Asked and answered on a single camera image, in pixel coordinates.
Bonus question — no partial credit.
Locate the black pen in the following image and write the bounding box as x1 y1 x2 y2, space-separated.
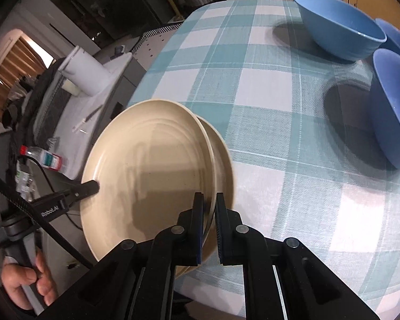
83 105 104 122

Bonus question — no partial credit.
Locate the black braided cable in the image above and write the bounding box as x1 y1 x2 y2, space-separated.
0 155 95 269

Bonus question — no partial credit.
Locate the teal white checked tablecloth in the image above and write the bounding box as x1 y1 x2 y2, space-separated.
127 0 400 320

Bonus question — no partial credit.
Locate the white thermos kettle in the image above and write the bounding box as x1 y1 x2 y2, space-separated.
58 46 111 97

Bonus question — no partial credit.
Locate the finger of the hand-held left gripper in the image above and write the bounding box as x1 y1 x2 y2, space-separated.
65 180 100 204

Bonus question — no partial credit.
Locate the cream cup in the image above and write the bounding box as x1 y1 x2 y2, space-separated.
62 82 81 97

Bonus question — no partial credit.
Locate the red capped plastic bottle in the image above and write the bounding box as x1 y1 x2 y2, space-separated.
20 145 62 170

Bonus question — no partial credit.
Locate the black quilted bag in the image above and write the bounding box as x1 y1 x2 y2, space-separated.
2 58 74 161

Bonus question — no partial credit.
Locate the blue bowl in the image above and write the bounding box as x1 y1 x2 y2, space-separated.
375 18 400 64
293 0 387 62
370 48 400 170

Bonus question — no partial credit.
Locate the cream round plate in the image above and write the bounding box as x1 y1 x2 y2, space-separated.
80 99 217 264
175 115 234 277

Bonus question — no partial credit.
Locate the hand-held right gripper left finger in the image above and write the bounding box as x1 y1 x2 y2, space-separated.
43 191 205 320

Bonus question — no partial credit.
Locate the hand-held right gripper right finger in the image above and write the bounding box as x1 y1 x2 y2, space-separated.
214 191 381 320

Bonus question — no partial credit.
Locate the brown striped curtain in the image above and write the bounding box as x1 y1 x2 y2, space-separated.
0 37 49 117

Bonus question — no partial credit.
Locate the person's left hand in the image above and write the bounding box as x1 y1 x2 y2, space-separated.
2 251 59 310

